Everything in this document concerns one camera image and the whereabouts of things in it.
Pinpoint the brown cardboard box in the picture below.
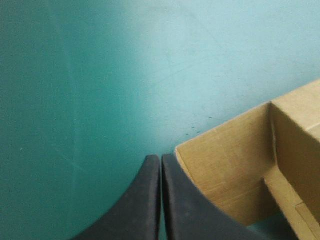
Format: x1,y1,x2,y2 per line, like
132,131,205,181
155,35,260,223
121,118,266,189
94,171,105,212
174,79,320,240

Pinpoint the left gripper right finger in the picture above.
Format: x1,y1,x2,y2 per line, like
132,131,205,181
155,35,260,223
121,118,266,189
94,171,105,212
161,154,266,240

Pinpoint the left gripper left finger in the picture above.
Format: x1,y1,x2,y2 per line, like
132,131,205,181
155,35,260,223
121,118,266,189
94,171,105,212
72,154,161,240

